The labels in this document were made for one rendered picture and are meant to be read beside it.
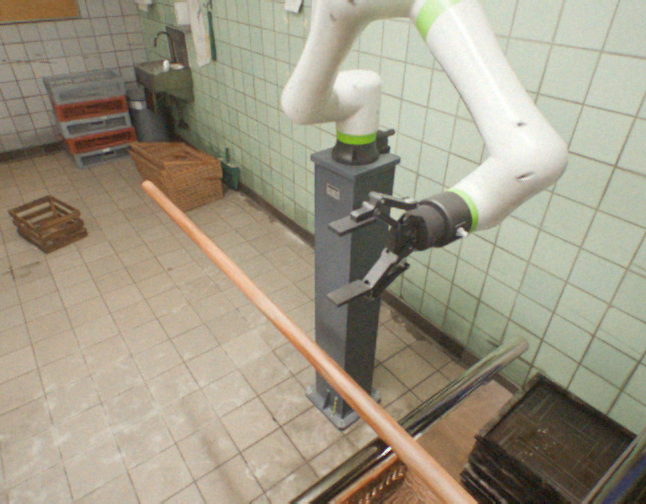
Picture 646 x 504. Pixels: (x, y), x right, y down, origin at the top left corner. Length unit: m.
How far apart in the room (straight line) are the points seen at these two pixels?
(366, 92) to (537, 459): 0.99
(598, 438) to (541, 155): 0.73
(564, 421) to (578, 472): 0.13
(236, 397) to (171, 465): 0.39
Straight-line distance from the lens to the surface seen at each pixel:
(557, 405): 1.29
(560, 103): 1.70
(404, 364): 2.33
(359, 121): 1.30
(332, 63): 1.06
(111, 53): 5.27
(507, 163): 0.78
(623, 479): 0.40
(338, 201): 1.38
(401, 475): 1.27
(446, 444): 1.40
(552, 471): 1.17
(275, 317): 0.78
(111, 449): 2.20
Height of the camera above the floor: 1.73
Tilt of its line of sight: 35 degrees down
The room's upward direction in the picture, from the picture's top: straight up
